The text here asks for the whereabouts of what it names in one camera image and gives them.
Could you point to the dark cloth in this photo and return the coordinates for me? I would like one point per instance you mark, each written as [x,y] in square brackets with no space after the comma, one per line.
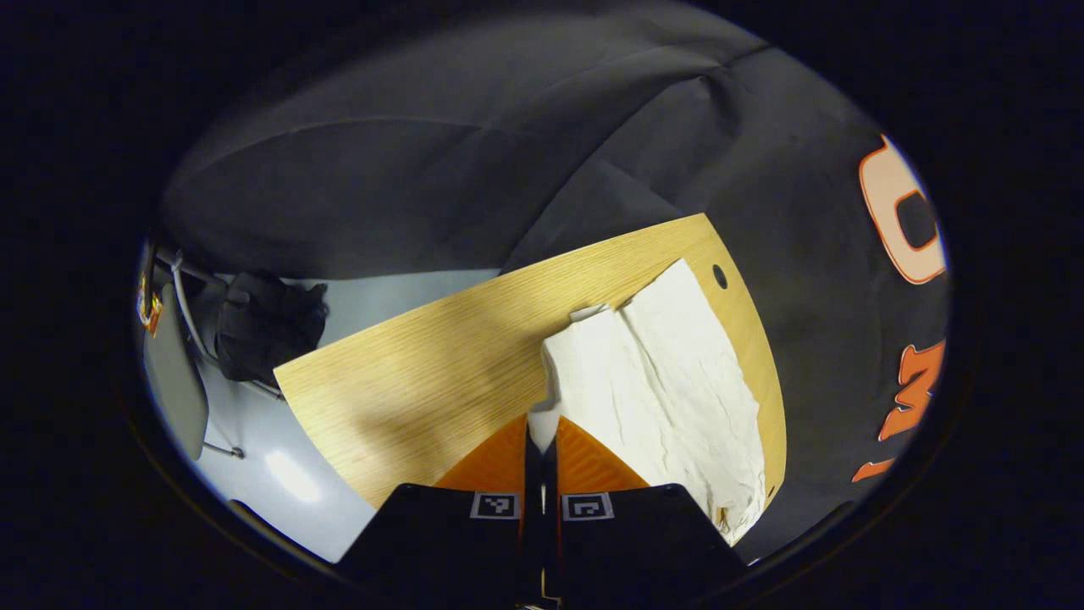
[267,326]

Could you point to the grey chair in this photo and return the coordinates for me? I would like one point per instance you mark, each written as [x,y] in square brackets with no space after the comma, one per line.
[174,381]

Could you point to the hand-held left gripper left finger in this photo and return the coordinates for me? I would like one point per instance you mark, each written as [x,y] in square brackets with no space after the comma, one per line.
[440,534]

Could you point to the black backdrop cloth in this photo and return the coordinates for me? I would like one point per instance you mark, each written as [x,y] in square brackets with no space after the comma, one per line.
[508,152]

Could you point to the white jeans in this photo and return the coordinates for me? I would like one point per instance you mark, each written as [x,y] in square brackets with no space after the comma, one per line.
[669,381]

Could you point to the small orange object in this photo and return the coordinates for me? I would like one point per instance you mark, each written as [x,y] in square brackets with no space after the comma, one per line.
[150,309]

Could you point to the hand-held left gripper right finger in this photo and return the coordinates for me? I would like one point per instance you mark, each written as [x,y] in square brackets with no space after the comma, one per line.
[644,534]

